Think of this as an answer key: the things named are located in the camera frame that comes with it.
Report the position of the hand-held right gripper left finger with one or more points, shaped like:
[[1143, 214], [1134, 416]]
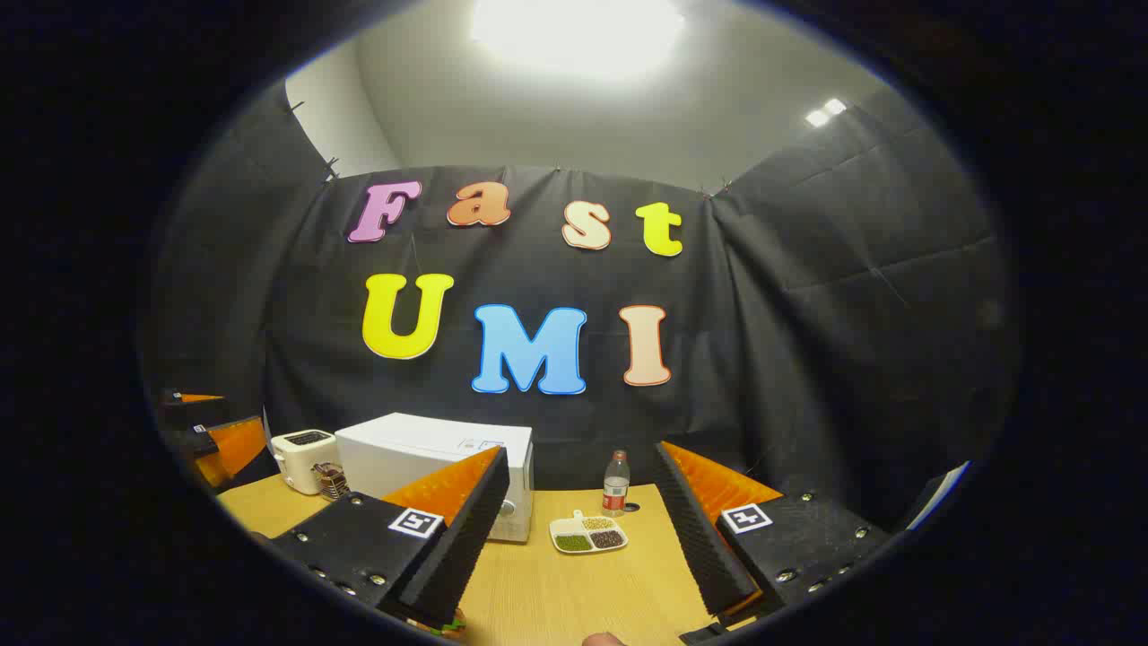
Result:
[[462, 547]]

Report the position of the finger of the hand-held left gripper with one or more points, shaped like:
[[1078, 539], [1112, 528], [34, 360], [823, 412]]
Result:
[[235, 444], [193, 408]]

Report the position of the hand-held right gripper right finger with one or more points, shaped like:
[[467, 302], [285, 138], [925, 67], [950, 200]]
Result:
[[704, 538]]

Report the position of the white microwave oven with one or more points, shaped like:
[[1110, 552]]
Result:
[[404, 458]]

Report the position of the white toaster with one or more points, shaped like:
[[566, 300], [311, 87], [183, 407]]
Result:
[[300, 458]]

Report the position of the red label water bottle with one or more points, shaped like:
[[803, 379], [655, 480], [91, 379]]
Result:
[[615, 484]]

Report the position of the small glass jar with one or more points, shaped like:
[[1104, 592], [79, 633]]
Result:
[[332, 483]]

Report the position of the white divided dish of beans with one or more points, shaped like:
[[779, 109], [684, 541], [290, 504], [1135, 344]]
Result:
[[587, 536]]

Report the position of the black backdrop cloth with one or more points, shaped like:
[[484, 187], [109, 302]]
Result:
[[807, 341]]

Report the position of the small ceiling light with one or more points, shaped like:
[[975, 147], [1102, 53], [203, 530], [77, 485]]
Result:
[[825, 112]]

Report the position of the large ceiling light panel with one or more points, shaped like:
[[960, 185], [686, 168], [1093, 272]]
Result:
[[578, 31]]

